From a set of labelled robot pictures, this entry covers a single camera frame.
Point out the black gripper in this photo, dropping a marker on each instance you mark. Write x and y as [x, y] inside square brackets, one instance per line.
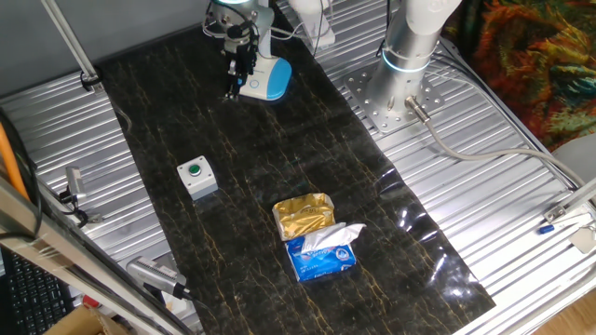
[242, 53]

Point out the blue white handheld device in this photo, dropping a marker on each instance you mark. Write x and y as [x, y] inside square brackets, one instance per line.
[270, 79]

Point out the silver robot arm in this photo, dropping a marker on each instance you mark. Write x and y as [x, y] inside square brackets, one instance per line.
[405, 46]

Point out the grey green push button box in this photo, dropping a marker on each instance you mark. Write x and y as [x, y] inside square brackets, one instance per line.
[195, 177]

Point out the black marble pattern mat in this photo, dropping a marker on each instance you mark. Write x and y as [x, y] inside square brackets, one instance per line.
[279, 153]

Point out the white power strip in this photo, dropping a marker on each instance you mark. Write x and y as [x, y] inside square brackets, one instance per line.
[319, 23]

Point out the silver robot mounting plate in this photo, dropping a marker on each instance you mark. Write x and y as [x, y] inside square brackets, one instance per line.
[363, 102]

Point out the gold foil package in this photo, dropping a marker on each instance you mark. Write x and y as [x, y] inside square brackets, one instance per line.
[302, 216]

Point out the aluminium pole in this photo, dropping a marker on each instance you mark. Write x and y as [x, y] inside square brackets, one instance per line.
[70, 42]

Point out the blue tissue pack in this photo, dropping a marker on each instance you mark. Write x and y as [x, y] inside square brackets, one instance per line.
[321, 258]

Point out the orange tube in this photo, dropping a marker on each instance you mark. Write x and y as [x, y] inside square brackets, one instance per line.
[9, 163]

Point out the grey red emergency stop box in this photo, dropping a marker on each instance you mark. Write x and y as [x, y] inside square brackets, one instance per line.
[90, 301]

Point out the brown cardboard box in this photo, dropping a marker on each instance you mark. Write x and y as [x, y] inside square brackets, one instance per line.
[79, 323]

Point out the black keyboard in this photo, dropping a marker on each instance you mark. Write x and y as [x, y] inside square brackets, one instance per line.
[32, 298]

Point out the colourful patterned cloth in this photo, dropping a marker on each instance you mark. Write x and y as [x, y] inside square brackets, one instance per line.
[535, 60]

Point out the blue capped white pen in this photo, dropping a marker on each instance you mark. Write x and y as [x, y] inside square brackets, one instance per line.
[547, 229]

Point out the grey round chair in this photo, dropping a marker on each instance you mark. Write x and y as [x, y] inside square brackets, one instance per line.
[577, 158]

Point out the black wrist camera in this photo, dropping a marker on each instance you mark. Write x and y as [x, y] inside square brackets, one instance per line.
[239, 31]

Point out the silver ribbed camera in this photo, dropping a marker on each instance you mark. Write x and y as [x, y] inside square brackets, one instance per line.
[149, 274]

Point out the aluminium frame beam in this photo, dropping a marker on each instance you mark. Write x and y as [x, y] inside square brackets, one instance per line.
[56, 251]

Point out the aluminium corner bracket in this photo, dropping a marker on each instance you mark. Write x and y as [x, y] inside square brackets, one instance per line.
[572, 209]

